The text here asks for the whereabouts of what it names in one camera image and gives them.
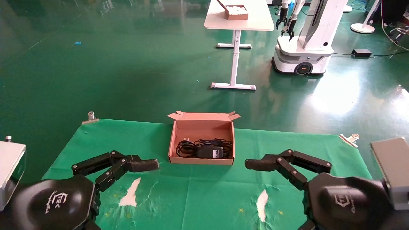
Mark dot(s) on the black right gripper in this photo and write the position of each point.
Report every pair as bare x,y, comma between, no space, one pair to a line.
348,204

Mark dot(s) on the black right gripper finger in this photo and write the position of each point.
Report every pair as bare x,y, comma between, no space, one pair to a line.
260,164

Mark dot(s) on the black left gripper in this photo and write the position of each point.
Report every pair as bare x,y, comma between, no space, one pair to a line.
54,204

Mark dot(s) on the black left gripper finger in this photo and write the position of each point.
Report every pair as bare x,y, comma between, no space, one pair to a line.
143,165

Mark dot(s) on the open brown cardboard box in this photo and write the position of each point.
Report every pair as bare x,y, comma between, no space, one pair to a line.
201,129

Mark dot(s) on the small brown box with white contents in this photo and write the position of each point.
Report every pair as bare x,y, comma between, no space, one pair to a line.
236,12

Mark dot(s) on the green table cloth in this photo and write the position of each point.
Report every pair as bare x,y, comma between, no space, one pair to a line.
198,191

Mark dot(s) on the metal cloth clip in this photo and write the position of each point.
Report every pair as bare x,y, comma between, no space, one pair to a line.
350,140
90,118

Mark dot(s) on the white wheeled background robot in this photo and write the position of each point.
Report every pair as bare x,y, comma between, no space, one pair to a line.
306,48

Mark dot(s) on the background robot black gripper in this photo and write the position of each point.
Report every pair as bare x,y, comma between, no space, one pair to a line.
281,20
288,30

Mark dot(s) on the white height-adjustable table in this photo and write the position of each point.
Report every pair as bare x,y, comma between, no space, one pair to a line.
238,22

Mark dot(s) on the black power brick on floor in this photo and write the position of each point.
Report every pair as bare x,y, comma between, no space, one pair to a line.
361,52

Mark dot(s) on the white round stand base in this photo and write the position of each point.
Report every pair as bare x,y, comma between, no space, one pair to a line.
362,27

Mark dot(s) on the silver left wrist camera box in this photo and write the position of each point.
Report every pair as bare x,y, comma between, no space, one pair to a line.
11,169

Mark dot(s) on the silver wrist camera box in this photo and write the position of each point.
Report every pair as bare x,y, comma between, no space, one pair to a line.
11,169
394,169

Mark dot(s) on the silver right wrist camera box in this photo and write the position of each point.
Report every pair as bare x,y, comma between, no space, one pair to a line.
394,169

